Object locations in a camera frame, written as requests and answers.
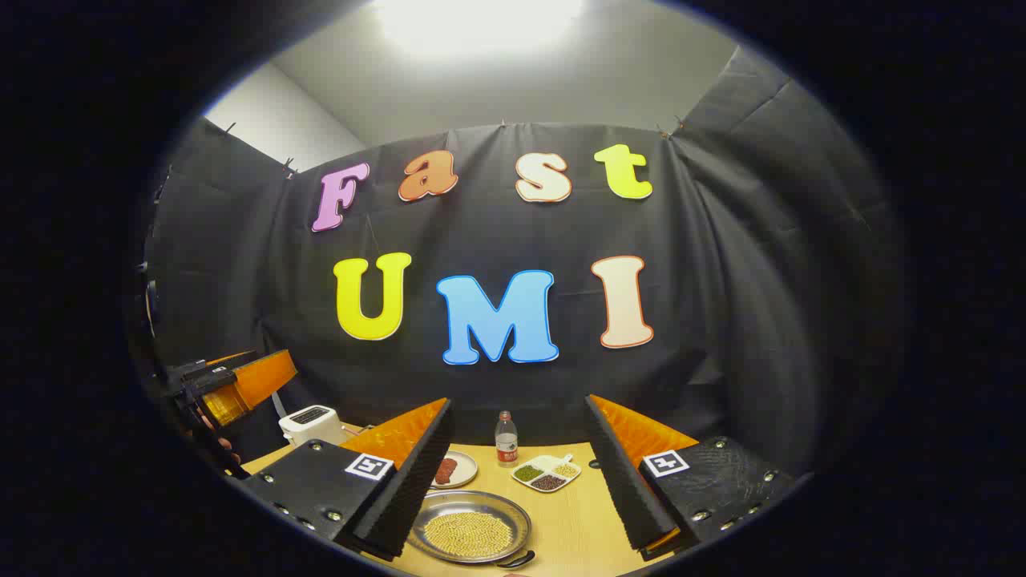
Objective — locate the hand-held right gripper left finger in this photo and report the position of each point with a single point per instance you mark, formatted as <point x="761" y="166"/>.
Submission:
<point x="413" y="481"/>

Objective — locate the white divided dish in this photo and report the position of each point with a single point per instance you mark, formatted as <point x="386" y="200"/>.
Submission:
<point x="547" y="473"/>

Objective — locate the pile of dark red beans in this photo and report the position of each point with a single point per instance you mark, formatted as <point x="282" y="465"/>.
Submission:
<point x="548" y="482"/>

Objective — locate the pile of green mung beans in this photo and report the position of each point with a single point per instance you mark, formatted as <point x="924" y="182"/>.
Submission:
<point x="528" y="473"/>

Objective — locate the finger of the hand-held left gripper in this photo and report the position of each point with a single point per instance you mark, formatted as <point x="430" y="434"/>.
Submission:
<point x="260" y="381"/>

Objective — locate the clear water bottle red label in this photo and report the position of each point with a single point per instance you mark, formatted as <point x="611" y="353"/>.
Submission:
<point x="506" y="445"/>

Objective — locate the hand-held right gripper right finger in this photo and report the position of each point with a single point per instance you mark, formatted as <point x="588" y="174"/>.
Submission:
<point x="621" y="481"/>

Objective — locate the brown meat slice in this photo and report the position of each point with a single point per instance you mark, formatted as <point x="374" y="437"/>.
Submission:
<point x="445" y="471"/>

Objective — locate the small pile of yellow beans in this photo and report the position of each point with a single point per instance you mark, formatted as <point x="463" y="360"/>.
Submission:
<point x="566" y="469"/>

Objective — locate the ceiling light panel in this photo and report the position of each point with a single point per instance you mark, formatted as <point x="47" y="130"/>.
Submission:
<point x="477" y="24"/>

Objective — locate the white toaster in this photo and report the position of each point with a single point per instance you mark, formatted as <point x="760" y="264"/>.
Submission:
<point x="309" y="425"/>

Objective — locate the pile of soybeans in pot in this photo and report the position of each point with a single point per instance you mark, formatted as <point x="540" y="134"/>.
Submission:
<point x="469" y="535"/>

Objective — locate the white round plate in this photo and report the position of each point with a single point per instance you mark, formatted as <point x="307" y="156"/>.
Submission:
<point x="463" y="471"/>

